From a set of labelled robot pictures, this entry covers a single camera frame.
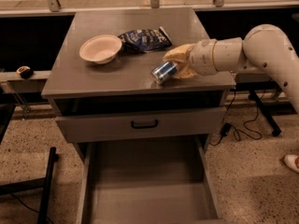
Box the yellow black tape measure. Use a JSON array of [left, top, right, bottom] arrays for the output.
[[17, 66, 34, 78]]

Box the black drawer handle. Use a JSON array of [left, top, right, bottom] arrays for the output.
[[131, 119, 159, 129]]

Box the black power adapter cable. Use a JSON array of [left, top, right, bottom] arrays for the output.
[[208, 87, 281, 147]]

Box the grey top drawer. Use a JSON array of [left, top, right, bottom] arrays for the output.
[[56, 107, 226, 143]]

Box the white paper bowl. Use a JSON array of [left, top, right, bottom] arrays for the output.
[[79, 35, 122, 64]]

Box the black metal stand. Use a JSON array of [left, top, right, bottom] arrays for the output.
[[0, 147, 59, 224]]

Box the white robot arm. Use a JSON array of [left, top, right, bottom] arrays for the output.
[[163, 24, 299, 112]]

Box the black table leg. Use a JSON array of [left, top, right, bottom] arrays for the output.
[[249, 90, 281, 137]]

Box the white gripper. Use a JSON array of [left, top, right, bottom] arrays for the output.
[[163, 39, 217, 78]]

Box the blue silver redbull can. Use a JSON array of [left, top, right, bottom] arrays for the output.
[[151, 62, 178, 84]]

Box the grey open middle drawer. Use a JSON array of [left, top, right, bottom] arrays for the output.
[[76, 135, 234, 224]]

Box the blue chip bag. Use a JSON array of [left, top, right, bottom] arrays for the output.
[[119, 26, 172, 53]]

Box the white shoe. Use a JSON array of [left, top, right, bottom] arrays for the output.
[[283, 155, 299, 173]]

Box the grey drawer cabinet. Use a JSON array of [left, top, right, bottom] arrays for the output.
[[42, 8, 235, 157]]

